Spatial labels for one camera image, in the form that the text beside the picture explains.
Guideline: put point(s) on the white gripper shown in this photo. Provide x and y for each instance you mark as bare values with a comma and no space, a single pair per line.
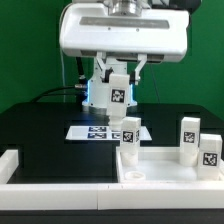
156,35

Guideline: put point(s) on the white square tabletop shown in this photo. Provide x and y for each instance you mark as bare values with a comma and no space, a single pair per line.
155,164

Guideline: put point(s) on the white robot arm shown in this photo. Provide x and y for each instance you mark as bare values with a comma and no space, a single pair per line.
98,91

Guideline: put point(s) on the white sheet with tags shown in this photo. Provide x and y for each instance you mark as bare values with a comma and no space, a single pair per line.
101,133

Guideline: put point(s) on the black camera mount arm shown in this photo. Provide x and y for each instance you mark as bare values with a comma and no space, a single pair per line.
82,81

